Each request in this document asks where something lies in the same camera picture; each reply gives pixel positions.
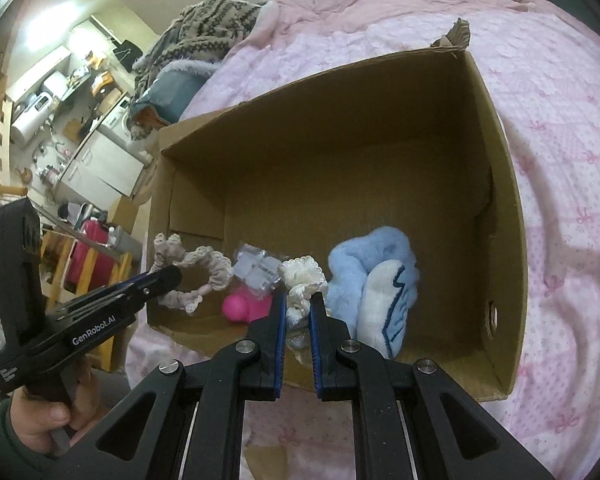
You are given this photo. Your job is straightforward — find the patterned knit blanket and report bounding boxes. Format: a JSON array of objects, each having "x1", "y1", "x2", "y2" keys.
[{"x1": 132, "y1": 0, "x2": 271, "y2": 101}]

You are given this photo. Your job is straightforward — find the cream lace scrunchie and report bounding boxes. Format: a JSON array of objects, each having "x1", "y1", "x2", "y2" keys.
[{"x1": 279, "y1": 256, "x2": 328, "y2": 366}]

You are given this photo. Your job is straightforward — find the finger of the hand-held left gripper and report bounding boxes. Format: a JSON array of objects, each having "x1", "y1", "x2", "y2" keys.
[
  {"x1": 75, "y1": 272, "x2": 149, "y2": 306},
  {"x1": 55, "y1": 265, "x2": 183, "y2": 323}
]

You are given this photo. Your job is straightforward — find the white kitchen appliance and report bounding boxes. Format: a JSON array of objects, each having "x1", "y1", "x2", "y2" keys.
[{"x1": 10, "y1": 72, "x2": 66, "y2": 146}]

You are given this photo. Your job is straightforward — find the light blue plush toy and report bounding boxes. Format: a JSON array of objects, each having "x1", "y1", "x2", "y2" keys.
[{"x1": 326, "y1": 226, "x2": 421, "y2": 358}]

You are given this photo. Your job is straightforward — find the blue fur-trimmed cushion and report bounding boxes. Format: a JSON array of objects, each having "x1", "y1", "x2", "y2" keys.
[{"x1": 130, "y1": 60, "x2": 218, "y2": 126}]

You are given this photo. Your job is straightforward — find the wooden rack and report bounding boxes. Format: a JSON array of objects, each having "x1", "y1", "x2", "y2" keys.
[{"x1": 40, "y1": 230, "x2": 133, "y2": 371}]

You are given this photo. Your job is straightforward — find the white washing machine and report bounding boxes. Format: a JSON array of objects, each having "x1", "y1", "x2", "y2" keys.
[{"x1": 99, "y1": 94, "x2": 140, "y2": 142}]

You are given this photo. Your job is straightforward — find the pink rubber duck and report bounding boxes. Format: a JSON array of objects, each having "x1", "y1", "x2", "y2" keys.
[{"x1": 222, "y1": 287, "x2": 273, "y2": 326}]

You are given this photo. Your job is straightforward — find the clear labelled plastic packet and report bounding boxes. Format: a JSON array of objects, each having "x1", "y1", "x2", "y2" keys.
[{"x1": 232, "y1": 242, "x2": 283, "y2": 296}]

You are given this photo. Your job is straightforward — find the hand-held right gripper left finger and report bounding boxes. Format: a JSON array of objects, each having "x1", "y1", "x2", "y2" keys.
[{"x1": 50, "y1": 290, "x2": 288, "y2": 480}]

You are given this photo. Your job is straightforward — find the person's left forearm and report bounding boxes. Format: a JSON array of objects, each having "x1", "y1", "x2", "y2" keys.
[{"x1": 0, "y1": 395, "x2": 56, "y2": 480}]

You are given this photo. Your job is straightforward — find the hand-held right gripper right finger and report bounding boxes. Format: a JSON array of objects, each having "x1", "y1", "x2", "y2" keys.
[{"x1": 307, "y1": 291, "x2": 556, "y2": 480}]

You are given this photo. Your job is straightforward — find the beige lace scrunchie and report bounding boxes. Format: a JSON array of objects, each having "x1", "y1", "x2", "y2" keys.
[{"x1": 152, "y1": 232, "x2": 233, "y2": 316}]

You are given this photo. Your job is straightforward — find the person's left hand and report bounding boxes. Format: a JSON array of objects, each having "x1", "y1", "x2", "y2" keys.
[{"x1": 10, "y1": 357, "x2": 102, "y2": 446}]

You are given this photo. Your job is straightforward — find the grey bin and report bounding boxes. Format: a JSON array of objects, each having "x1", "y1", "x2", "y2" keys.
[{"x1": 107, "y1": 225, "x2": 143, "y2": 261}]

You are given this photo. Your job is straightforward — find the brown cardboard box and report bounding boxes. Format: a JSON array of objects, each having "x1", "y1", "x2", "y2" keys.
[{"x1": 145, "y1": 17, "x2": 528, "y2": 403}]

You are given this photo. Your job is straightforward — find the pink suitcase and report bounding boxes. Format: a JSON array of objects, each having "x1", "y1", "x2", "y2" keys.
[{"x1": 65, "y1": 217, "x2": 111, "y2": 291}]

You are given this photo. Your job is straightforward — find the white kitchen cabinet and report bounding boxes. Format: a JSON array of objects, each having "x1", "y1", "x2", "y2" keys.
[{"x1": 60, "y1": 125, "x2": 146, "y2": 196}]

